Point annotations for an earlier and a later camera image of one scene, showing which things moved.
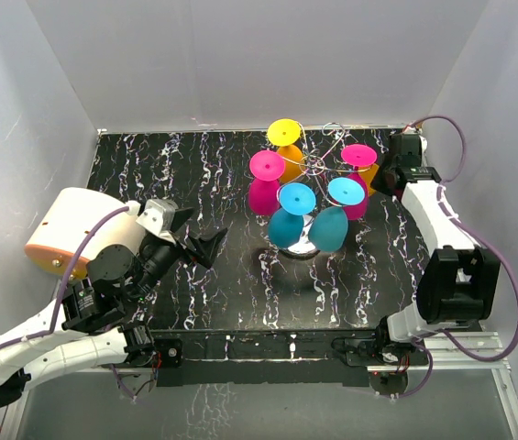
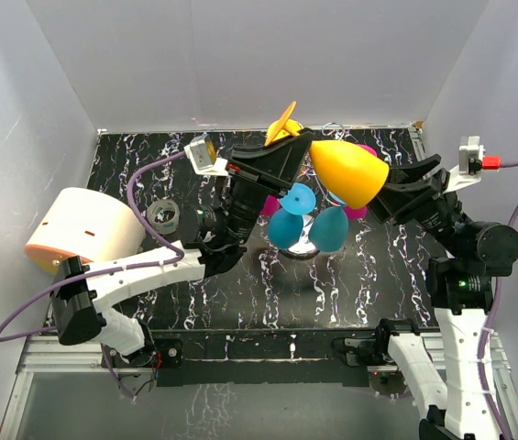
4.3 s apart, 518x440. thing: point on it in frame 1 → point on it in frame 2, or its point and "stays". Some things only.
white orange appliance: [66, 216] stays
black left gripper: [205, 250] → [280, 161]
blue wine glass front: [285, 225] stays
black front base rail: [213, 357] stays
